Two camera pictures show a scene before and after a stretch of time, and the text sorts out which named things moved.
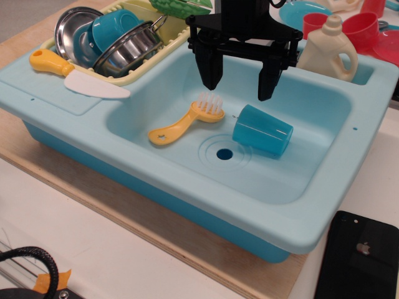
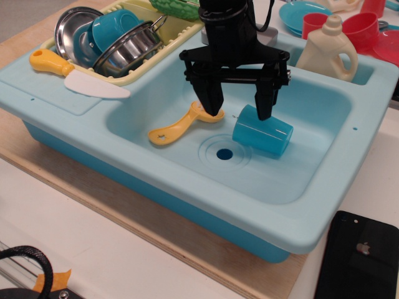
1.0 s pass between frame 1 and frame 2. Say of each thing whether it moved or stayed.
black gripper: moved
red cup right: stayed
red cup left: stayed
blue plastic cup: stayed
